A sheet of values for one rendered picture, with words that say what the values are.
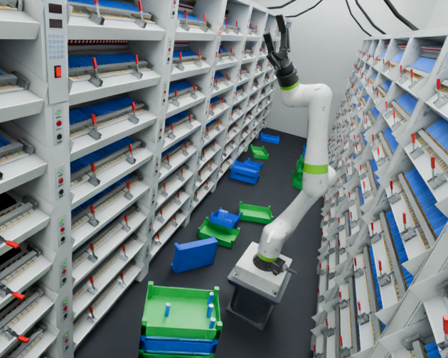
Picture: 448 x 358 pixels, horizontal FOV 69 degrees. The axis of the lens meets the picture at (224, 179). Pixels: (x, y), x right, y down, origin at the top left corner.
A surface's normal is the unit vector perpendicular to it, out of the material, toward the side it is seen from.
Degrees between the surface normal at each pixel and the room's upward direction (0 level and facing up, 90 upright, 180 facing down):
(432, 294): 90
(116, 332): 0
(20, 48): 90
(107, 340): 0
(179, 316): 0
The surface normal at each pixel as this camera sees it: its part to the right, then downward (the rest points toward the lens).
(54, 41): 0.94, 0.29
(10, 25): 0.81, 0.58
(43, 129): -0.30, 0.37
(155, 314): 0.18, -0.88
